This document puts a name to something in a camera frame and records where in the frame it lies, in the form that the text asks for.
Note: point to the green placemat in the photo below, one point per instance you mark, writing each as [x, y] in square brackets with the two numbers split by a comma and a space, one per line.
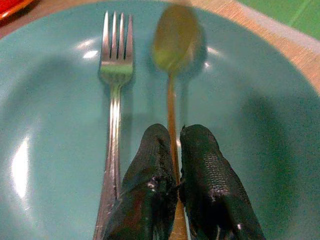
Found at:
[290, 12]

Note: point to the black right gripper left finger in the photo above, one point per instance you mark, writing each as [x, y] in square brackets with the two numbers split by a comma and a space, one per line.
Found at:
[147, 180]

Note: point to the teal ceramic plate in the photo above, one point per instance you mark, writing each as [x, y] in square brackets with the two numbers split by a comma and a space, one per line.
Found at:
[57, 120]

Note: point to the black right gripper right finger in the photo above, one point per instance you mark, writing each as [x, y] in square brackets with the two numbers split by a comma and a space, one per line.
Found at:
[212, 180]

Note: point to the gold metal spoon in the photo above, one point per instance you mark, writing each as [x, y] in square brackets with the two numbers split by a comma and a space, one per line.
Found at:
[175, 42]

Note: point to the red orange plate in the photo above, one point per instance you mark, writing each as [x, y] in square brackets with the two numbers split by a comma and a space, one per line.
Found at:
[12, 6]

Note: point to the silver metal fork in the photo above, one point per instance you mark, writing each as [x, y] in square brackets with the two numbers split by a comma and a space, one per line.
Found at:
[115, 72]

